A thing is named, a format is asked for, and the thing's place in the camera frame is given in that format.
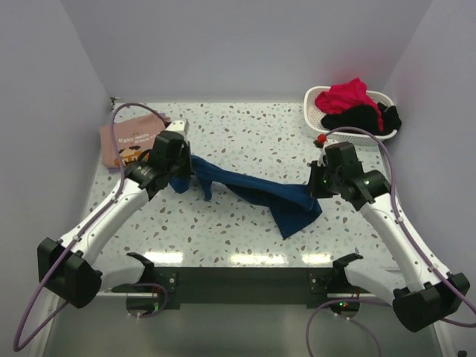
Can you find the red t shirt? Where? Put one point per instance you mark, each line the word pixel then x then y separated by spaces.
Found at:
pixel 341 97

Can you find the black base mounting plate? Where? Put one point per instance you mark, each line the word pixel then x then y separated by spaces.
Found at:
pixel 247 285

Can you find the white plastic basket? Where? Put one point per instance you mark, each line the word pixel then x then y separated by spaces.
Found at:
pixel 313 116

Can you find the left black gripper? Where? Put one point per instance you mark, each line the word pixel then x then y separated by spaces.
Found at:
pixel 187 169

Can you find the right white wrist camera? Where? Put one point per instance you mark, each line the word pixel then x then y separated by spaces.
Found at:
pixel 320 142

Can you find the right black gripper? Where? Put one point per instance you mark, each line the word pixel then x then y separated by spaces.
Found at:
pixel 316 192

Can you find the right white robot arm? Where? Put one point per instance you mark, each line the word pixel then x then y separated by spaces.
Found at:
pixel 425 290

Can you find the blue t shirt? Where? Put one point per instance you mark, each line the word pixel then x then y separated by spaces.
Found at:
pixel 291 207

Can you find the folded pink t shirt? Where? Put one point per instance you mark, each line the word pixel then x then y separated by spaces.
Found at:
pixel 133 136

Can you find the black t shirt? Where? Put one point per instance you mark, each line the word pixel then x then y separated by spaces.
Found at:
pixel 364 117

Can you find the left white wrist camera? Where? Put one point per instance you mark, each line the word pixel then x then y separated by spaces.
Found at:
pixel 180 126

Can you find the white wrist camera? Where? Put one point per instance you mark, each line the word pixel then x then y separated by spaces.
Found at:
pixel 180 126
pixel 320 142

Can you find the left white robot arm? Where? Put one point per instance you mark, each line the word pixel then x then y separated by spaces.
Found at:
pixel 67 266

